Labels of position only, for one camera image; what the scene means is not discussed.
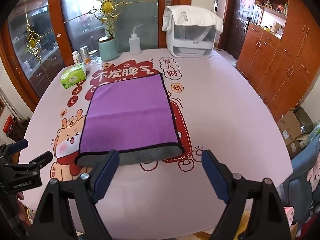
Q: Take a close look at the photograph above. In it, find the white desktop appliance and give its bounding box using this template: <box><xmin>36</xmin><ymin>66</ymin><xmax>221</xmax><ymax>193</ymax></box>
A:
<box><xmin>166</xmin><ymin>25</ymin><xmax>216</xmax><ymax>59</ymax></box>

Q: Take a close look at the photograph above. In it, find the purple and grey towel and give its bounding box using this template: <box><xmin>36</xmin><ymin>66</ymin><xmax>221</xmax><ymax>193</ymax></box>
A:
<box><xmin>75</xmin><ymin>74</ymin><xmax>184</xmax><ymax>167</ymax></box>

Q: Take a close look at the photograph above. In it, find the white cloth cover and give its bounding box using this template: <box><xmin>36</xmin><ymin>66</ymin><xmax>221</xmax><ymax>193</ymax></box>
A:
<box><xmin>162</xmin><ymin>5</ymin><xmax>223</xmax><ymax>33</ymax></box>

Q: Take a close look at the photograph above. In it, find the dark wooden entrance door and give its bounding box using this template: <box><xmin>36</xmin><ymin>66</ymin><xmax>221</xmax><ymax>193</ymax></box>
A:
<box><xmin>225</xmin><ymin>0</ymin><xmax>254</xmax><ymax>59</ymax></box>

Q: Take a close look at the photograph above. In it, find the white pill bottle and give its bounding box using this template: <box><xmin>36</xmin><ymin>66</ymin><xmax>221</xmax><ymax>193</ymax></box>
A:
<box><xmin>72</xmin><ymin>50</ymin><xmax>82</xmax><ymax>64</ymax></box>

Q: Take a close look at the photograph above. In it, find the pink plastic stool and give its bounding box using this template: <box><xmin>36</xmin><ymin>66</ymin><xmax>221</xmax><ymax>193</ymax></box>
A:
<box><xmin>284</xmin><ymin>206</ymin><xmax>294</xmax><ymax>227</ymax></box>

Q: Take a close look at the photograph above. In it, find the green tissue pack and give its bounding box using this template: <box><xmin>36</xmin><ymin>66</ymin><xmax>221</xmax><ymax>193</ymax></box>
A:
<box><xmin>60</xmin><ymin>62</ymin><xmax>87</xmax><ymax>89</ymax></box>

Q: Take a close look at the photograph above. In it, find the white squeeze wash bottle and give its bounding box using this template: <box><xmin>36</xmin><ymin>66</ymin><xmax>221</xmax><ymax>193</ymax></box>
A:
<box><xmin>129</xmin><ymin>24</ymin><xmax>142</xmax><ymax>55</ymax></box>

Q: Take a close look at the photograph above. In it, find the teal ceramic jar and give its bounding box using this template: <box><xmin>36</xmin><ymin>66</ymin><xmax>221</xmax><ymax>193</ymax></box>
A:
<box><xmin>98</xmin><ymin>35</ymin><xmax>119</xmax><ymax>62</ymax></box>

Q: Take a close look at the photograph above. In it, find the small glass jar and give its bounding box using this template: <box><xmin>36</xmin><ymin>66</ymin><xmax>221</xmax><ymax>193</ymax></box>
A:
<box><xmin>88</xmin><ymin>50</ymin><xmax>99</xmax><ymax>63</ymax></box>

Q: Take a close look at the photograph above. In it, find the blue chair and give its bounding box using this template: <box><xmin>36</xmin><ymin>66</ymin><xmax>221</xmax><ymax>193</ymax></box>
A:
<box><xmin>283</xmin><ymin>135</ymin><xmax>319</xmax><ymax>227</ymax></box>

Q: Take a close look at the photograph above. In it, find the cardboard box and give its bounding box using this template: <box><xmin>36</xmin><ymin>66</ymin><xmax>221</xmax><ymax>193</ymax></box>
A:
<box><xmin>277</xmin><ymin>110</ymin><xmax>302</xmax><ymax>146</ymax></box>
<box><xmin>287</xmin><ymin>134</ymin><xmax>309</xmax><ymax>160</ymax></box>

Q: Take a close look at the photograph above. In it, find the glass sliding door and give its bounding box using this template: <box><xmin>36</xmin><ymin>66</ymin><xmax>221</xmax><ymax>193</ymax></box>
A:
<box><xmin>1</xmin><ymin>0</ymin><xmax>191</xmax><ymax>110</ymax></box>

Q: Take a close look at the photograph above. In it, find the wooden cabinet unit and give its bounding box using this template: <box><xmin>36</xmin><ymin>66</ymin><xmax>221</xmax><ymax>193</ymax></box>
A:
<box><xmin>236</xmin><ymin>0</ymin><xmax>319</xmax><ymax>121</ymax></box>

